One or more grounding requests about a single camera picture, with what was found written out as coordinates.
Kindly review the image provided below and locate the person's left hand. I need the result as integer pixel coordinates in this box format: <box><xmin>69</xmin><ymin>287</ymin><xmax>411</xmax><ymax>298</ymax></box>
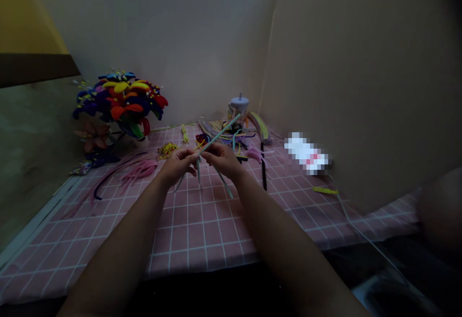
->
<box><xmin>160</xmin><ymin>148</ymin><xmax>200</xmax><ymax>184</ymax></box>

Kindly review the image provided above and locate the person's right hand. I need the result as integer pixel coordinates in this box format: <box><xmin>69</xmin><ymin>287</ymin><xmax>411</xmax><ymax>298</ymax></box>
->
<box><xmin>200</xmin><ymin>142</ymin><xmax>246</xmax><ymax>180</ymax></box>

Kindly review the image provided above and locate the bundle of light blue pipe cleaners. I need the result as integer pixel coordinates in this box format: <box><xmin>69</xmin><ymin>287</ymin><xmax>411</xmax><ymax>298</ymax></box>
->
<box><xmin>174</xmin><ymin>113</ymin><xmax>242</xmax><ymax>200</ymax></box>

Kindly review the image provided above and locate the pile of yellow stamens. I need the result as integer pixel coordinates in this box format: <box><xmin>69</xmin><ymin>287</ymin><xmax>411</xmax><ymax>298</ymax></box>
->
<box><xmin>157</xmin><ymin>142</ymin><xmax>180</xmax><ymax>161</ymax></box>

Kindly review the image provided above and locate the pile of mixed pipe cleaners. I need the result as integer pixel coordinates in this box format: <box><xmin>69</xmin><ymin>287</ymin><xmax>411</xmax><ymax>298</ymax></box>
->
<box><xmin>194</xmin><ymin>116</ymin><xmax>260</xmax><ymax>163</ymax></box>

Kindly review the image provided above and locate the grey tumbler with straw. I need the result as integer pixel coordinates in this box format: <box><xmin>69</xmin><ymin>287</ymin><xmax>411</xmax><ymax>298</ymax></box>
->
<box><xmin>227</xmin><ymin>92</ymin><xmax>250</xmax><ymax>134</ymax></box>

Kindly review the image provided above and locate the black pipe cleaner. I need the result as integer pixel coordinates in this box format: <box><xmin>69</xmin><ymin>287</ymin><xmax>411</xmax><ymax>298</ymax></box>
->
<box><xmin>260</xmin><ymin>141</ymin><xmax>269</xmax><ymax>191</ymax></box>

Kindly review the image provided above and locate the pile of pink pipe cleaners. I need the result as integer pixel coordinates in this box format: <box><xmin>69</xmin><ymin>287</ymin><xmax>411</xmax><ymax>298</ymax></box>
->
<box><xmin>61</xmin><ymin>158</ymin><xmax>159</xmax><ymax>220</ymax></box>

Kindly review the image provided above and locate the bundle of yellow green pipe cleaners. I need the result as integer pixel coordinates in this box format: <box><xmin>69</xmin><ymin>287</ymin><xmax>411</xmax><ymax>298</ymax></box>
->
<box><xmin>247</xmin><ymin>110</ymin><xmax>276</xmax><ymax>145</ymax></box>

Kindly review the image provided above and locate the pink checked tablecloth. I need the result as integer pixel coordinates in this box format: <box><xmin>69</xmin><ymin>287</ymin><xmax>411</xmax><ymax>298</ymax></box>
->
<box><xmin>0</xmin><ymin>121</ymin><xmax>423</xmax><ymax>305</ymax></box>

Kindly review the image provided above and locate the purple pipe cleaner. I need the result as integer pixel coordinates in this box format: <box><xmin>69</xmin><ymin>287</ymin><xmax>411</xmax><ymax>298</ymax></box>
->
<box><xmin>93</xmin><ymin>151</ymin><xmax>149</xmax><ymax>201</ymax></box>

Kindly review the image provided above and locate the colourful pipe cleaner flower bouquet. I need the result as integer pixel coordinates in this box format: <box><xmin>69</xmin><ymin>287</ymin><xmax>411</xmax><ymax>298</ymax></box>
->
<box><xmin>72</xmin><ymin>66</ymin><xmax>169</xmax><ymax>141</ymax></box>

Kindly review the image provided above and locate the dark blue pipe cleaner flower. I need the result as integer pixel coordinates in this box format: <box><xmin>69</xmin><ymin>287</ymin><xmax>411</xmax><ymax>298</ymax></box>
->
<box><xmin>85</xmin><ymin>151</ymin><xmax>121</xmax><ymax>169</ymax></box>

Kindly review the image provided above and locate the pink pipe cleaner flower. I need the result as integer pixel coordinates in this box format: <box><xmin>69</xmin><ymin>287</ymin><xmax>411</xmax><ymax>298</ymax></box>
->
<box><xmin>75</xmin><ymin>120</ymin><xmax>112</xmax><ymax>155</ymax></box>

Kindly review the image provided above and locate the white box with red print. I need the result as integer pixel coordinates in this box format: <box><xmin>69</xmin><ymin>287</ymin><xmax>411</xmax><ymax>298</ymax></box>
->
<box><xmin>283</xmin><ymin>131</ymin><xmax>334</xmax><ymax>178</ymax></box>

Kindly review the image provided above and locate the white cable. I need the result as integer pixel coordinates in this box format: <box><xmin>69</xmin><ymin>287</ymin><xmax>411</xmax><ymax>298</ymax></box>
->
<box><xmin>326</xmin><ymin>175</ymin><xmax>412</xmax><ymax>281</ymax></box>

